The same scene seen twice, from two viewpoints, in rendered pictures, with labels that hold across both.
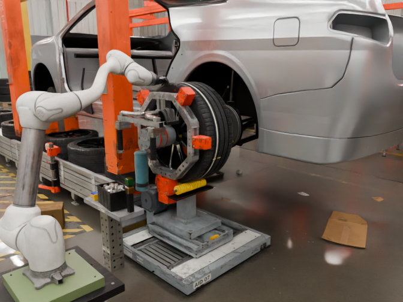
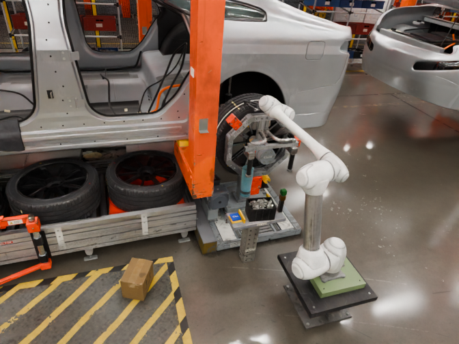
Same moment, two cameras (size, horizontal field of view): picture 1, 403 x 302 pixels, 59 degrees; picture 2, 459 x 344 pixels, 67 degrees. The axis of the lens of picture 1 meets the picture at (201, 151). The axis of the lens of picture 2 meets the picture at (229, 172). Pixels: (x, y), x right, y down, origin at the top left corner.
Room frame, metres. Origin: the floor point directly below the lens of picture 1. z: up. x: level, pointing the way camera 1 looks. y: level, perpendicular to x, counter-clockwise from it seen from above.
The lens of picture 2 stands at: (1.52, 2.49, 2.15)
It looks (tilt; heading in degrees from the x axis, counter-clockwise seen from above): 34 degrees down; 293
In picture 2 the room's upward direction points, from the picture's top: 5 degrees clockwise
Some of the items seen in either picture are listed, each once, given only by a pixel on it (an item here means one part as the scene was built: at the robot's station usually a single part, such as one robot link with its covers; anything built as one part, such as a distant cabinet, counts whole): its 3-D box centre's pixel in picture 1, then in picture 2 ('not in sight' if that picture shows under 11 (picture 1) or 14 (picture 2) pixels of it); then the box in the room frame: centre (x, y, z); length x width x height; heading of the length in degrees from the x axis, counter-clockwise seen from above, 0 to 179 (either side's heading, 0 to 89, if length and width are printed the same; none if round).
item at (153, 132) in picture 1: (156, 130); (291, 148); (1.98, 0.25, 0.93); 0.09 x 0.05 x 0.05; 135
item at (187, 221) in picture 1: (186, 205); (243, 187); (2.36, 0.11, 0.32); 0.40 x 0.30 x 0.28; 45
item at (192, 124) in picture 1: (165, 135); (258, 146); (2.24, 0.23, 0.85); 0.54 x 0.07 x 0.54; 45
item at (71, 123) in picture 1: (53, 117); not in sight; (4.14, 1.73, 0.69); 0.52 x 0.17 x 0.35; 135
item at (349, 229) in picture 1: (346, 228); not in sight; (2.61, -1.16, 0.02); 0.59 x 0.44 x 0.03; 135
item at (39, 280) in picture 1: (50, 269); (330, 266); (1.46, 0.70, 0.37); 0.22 x 0.18 x 0.06; 45
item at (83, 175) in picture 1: (56, 167); (27, 240); (3.45, 1.46, 0.28); 2.47 x 0.09 x 0.22; 45
